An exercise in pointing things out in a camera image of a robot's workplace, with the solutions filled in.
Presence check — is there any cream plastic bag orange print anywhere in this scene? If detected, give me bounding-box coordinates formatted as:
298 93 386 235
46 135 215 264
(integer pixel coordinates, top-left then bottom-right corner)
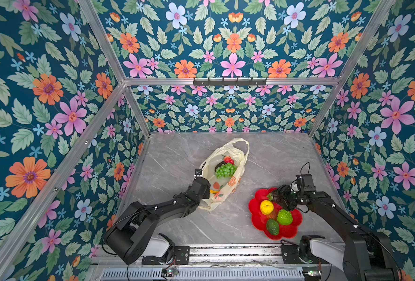
199 138 250 211

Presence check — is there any green bell pepper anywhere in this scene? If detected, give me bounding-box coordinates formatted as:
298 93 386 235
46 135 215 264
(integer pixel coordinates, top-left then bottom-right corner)
277 210 293 226

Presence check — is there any dark brown avocado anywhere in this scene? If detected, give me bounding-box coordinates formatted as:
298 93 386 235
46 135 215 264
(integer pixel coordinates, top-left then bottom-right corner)
215 161 227 171

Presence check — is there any yellow lemon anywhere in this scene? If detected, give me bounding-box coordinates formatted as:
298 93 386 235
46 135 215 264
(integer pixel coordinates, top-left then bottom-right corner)
260 200 274 215

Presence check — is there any green avocado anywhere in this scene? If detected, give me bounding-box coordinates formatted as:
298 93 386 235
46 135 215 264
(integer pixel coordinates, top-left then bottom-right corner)
266 219 280 236

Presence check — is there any red flower-shaped plate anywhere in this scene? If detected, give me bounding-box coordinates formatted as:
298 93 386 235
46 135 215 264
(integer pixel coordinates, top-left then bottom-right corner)
248 188 303 241

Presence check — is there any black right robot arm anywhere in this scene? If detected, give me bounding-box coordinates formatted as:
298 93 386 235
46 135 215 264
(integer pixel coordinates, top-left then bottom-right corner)
270 174 403 281

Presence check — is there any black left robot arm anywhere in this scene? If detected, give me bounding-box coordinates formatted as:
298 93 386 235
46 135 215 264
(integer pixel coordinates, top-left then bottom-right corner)
104 176 211 265

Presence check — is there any green grapes bunch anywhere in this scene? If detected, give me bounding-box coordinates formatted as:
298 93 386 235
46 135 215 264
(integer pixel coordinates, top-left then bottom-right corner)
215 163 237 179

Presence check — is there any red apple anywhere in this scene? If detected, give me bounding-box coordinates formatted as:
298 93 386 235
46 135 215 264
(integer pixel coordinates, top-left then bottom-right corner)
223 156 234 165

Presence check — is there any small circuit board right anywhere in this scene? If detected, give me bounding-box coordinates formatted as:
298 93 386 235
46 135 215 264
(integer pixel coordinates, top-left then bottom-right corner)
302 269 322 281

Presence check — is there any small circuit board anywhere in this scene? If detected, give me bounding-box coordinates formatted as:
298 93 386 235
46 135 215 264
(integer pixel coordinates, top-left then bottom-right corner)
161 269 179 278
302 269 322 281

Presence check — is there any small circuit board left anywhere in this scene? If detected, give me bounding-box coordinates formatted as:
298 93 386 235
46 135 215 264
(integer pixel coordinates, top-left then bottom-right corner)
161 269 179 278

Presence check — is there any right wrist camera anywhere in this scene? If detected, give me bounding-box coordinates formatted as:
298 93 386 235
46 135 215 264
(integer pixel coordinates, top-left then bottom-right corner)
290 180 299 192

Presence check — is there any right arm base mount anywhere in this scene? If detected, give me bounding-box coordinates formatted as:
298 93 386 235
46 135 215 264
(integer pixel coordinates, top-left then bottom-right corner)
280 234 329 264

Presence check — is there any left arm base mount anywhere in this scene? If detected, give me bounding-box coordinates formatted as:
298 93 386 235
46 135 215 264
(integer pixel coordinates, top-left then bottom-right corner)
141 233 191 266

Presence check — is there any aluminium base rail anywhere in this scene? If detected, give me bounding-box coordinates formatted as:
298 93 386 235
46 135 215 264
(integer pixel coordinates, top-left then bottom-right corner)
85 242 346 281

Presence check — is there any black hook rail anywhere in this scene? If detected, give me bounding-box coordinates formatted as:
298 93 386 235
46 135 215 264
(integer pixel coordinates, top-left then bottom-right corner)
193 77 267 87

